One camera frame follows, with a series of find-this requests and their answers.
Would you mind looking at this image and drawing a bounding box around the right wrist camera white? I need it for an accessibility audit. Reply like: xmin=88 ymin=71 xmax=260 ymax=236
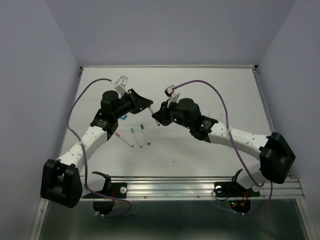
xmin=164 ymin=85 xmax=180 ymax=108

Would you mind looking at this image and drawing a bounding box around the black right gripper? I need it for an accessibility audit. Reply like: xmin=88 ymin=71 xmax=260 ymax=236
xmin=152 ymin=98 xmax=193 ymax=130

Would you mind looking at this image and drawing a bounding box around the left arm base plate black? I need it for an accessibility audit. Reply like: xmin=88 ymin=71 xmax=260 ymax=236
xmin=82 ymin=182 xmax=132 ymax=218

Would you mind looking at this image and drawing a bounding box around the dark green cap marker pen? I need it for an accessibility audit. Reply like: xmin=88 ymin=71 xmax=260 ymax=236
xmin=140 ymin=124 xmax=151 ymax=146

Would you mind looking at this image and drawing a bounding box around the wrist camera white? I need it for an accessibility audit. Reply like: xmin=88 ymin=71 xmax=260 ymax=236
xmin=111 ymin=76 xmax=128 ymax=96
xmin=164 ymin=85 xmax=180 ymax=108

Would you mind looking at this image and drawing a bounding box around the aluminium rail frame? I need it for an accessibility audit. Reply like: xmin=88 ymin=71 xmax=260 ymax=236
xmin=39 ymin=176 xmax=306 ymax=201

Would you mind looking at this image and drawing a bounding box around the light green cap marker pen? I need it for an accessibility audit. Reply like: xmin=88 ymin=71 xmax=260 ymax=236
xmin=130 ymin=128 xmax=143 ymax=148

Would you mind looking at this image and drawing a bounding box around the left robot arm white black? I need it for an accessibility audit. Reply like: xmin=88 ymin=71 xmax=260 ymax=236
xmin=40 ymin=89 xmax=154 ymax=208

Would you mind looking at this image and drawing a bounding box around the light blue cap marker pen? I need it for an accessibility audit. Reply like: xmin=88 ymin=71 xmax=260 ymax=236
xmin=207 ymin=108 xmax=213 ymax=118

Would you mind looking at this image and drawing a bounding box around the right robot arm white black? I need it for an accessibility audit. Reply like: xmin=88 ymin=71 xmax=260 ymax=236
xmin=152 ymin=98 xmax=296 ymax=195

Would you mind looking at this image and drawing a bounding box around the pink cap marker pen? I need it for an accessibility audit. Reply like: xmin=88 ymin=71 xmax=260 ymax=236
xmin=115 ymin=132 xmax=134 ymax=148

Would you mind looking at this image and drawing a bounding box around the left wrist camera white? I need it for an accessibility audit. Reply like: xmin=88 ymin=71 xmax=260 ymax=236
xmin=111 ymin=76 xmax=128 ymax=96

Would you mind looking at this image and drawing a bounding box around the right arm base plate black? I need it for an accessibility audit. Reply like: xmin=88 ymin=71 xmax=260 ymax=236
xmin=211 ymin=181 xmax=260 ymax=214

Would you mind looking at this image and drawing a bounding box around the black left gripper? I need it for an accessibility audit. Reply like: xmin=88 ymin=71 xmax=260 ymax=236
xmin=113 ymin=88 xmax=153 ymax=120

